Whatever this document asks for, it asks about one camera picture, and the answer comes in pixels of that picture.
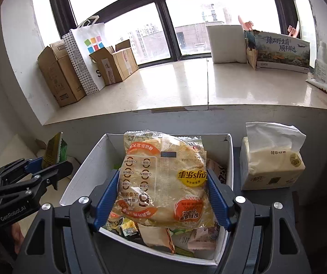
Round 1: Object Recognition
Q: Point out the round bread pack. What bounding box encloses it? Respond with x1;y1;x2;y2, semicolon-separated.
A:
112;131;215;230

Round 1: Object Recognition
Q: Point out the dark olive snack packet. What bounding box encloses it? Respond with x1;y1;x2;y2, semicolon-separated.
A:
41;132;67;169

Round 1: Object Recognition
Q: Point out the pink white snack packet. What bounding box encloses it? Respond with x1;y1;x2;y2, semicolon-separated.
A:
187;225;219;250

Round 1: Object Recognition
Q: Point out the brown red-edged snack packet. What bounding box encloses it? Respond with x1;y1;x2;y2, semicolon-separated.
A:
138;224;175;254

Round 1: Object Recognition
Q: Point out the person left hand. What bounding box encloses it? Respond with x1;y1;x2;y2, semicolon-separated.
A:
0;222;25;266

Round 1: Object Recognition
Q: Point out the cream sofa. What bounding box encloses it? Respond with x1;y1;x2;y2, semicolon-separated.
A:
0;134;82;234

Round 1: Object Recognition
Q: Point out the white storage box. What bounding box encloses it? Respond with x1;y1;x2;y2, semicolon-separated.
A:
59;132;235;267

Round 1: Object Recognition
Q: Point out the yellow tissue pack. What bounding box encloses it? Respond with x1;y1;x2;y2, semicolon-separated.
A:
240;122;306;190

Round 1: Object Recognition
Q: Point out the large brown cardboard box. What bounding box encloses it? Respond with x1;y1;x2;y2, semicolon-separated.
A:
38;40;86;107

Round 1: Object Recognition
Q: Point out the small open cardboard box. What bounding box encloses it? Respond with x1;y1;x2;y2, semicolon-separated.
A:
90;39;139;86

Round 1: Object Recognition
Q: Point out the white dotted paper bag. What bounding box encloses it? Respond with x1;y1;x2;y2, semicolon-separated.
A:
62;16;105;95

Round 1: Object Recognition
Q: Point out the printed mushroom gift box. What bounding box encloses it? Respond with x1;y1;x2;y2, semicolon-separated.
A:
244;30;310;73

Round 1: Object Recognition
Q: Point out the white foam block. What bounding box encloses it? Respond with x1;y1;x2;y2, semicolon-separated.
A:
206;25;247;64

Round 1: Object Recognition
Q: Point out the white bottle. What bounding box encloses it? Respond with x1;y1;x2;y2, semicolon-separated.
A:
314;41;327;84

